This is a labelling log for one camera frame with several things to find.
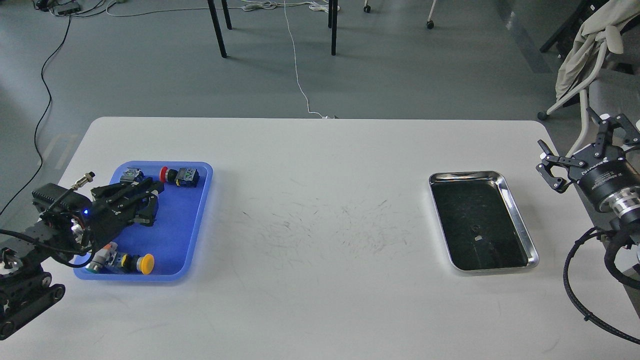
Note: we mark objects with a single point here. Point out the small grey contact block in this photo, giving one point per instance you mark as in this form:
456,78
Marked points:
132,175

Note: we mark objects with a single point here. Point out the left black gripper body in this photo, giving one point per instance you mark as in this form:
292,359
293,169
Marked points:
106,220

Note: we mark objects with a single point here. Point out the red emergency stop button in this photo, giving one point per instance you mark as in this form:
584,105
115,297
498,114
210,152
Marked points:
186,177

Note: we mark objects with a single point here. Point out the stainless steel tray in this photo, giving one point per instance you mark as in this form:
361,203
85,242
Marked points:
482,227

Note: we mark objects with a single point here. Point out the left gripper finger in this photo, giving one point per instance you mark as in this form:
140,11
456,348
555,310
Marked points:
138,209
141,193

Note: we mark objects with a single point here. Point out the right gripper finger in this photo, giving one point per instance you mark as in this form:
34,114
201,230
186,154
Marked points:
615,138
550,160

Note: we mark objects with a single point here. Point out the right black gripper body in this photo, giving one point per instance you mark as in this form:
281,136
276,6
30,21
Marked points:
609,183

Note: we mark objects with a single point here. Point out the black table legs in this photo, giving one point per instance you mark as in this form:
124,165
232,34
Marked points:
332,17

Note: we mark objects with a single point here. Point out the blue plastic tray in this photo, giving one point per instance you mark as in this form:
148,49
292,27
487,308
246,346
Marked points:
174,235

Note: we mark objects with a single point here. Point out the grey switch orange top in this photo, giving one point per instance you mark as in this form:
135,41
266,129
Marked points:
102,258

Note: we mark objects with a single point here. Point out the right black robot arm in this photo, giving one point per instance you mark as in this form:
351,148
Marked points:
624,234

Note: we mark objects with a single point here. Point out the chair with beige jacket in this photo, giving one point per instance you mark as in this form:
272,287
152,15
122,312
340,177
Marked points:
596,36

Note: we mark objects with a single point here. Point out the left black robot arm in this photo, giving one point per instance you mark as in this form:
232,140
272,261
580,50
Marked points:
70,224

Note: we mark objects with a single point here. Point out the yellow push button switch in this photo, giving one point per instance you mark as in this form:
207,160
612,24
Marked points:
129,264

